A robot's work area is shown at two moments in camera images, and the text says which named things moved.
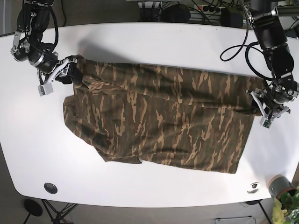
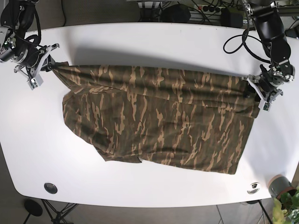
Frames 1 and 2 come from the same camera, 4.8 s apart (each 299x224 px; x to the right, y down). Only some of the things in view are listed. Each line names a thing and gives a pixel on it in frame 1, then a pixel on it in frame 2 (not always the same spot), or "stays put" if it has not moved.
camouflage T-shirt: x=129 y=113 stays put
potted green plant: x=286 y=200 stays put
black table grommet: x=51 y=188 stays put
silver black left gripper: x=45 y=61 → x=26 y=54
